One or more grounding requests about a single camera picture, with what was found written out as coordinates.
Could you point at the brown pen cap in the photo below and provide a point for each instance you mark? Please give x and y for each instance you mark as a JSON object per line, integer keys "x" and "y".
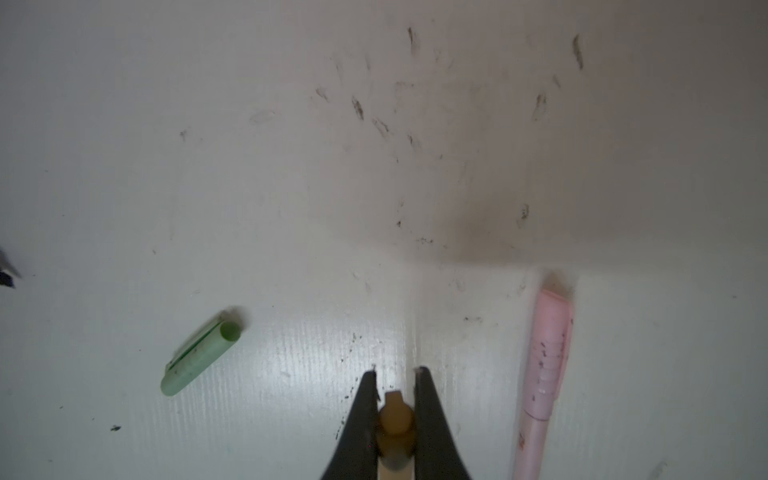
{"x": 395, "y": 437}

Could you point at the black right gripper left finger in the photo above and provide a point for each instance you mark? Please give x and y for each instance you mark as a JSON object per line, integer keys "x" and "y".
{"x": 356, "y": 454}

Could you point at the green pen uncapped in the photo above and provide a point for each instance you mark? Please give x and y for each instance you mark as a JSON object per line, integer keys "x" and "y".
{"x": 8, "y": 273}

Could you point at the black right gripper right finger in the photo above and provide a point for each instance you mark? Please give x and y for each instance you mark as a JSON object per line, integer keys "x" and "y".
{"x": 436, "y": 455}

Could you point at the green pen cap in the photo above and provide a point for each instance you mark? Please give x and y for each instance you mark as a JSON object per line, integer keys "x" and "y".
{"x": 199, "y": 353}

